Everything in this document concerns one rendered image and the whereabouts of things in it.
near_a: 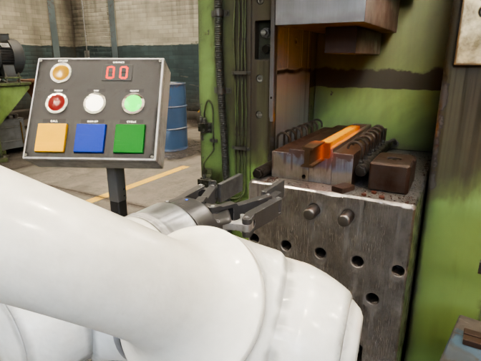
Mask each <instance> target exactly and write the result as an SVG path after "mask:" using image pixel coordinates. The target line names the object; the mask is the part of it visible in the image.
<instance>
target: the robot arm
mask: <svg viewBox="0 0 481 361"><path fill-rule="evenodd" d="M242 190H243V174H241V173H238V174H236V175H234V176H232V177H230V178H228V179H226V180H224V181H222V182H220V183H218V184H217V185H216V180H210V181H209V186H208V187H207V188H205V185H203V184H198V185H196V186H195V187H193V188H191V189H190V190H188V191H186V192H184V193H183V194H181V195H179V196H178V197H176V198H174V199H170V200H168V201H164V202H163V203H156V204H153V205H151V206H149V207H147V208H144V209H142V210H141V211H138V212H136V213H131V214H130V215H127V216H125V217H123V216H121V215H118V214H116V213H113V212H111V211H108V210H107V209H104V208H102V207H99V206H96V205H94V204H93V203H90V202H87V201H85V200H82V199H81V198H78V197H75V196H73V195H70V194H68V193H65V192H64V191H61V190H58V189H56V188H53V187H51V186H48V185H47V184H44V183H41V182H39V181H37V180H34V179H32V178H30V177H27V176H25V175H22V174H21V173H17V172H15V171H13V170H10V169H8V168H5V167H4V166H1V165H0V361H88V360H90V359H91V360H92V361H112V360H114V361H357V357H358V352H359V343H360V339H361V329H362V324H363V315H362V313H361V309H360V308H359V306H358V305H357V304H356V302H355V301H354V300H353V297H352V295H351V292H350V291H349V290H348V289H347V288H346V287H345V286H343V285H342V284H340V283H339V282H338V281H337V280H335V279H334V278H333V277H331V276H329V275H328V274H327V273H325V272H323V271H322V270H320V269H317V268H316V267H314V266H312V265H310V264H307V263H305V262H302V261H298V260H295V259H290V258H288V257H285V256H284V255H283V253H282V252H280V251H278V250H276V249H272V248H269V247H267V246H263V245H260V244H257V243H254V242H252V241H248V240H246V239H242V238H240V237H238V236H235V235H233V234H230V232H231V230H234V231H240V232H241V233H242V237H244V238H249V237H251V236H252V234H253V232H254V231H255V230H257V229H258V228H260V227H262V226H264V225H265V224H267V223H268V222H270V221H272V220H273V219H275V218H277V217H279V216H280V215H281V211H282V198H284V180H278V181H277V182H275V183H274V184H272V185H271V186H269V187H267V188H266V189H264V190H262V191H261V196H257V197H255V198H250V199H247V200H244V201H240V202H237V203H234V202H232V201H228V202H225V203H222V202H224V201H225V200H227V199H229V198H230V197H232V196H234V195H235V194H237V193H240V192H241V191H242ZM217 198H218V202H220V203H221V204H216V203H215V202H216V201H217Z"/></svg>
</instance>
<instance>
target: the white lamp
mask: <svg viewBox="0 0 481 361"><path fill-rule="evenodd" d="M102 105H103V99H102V98H101V97H100V96H99V95H92V96H90V97H89V98H88V99H87V101H86V106H87V108H88V110H91V111H96V110H99V109H100V108H101V107H102Z"/></svg>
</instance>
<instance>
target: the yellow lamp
mask: <svg viewBox="0 0 481 361"><path fill-rule="evenodd" d="M68 74H69V68H68V67H67V66H66V65H63V64H61V65H58V66H56V67H55V68H54V70H53V72H52V75H53V77H54V79H56V80H63V79H65V78H66V77H67V76H68Z"/></svg>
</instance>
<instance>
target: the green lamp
mask: <svg viewBox="0 0 481 361"><path fill-rule="evenodd" d="M141 104H142V100H141V99H140V97H138V96H137V95H130V96H129V97H128V98H127V99H126V100H125V108H126V109H127V110H129V111H136V110H138V109H139V108H140V107H141Z"/></svg>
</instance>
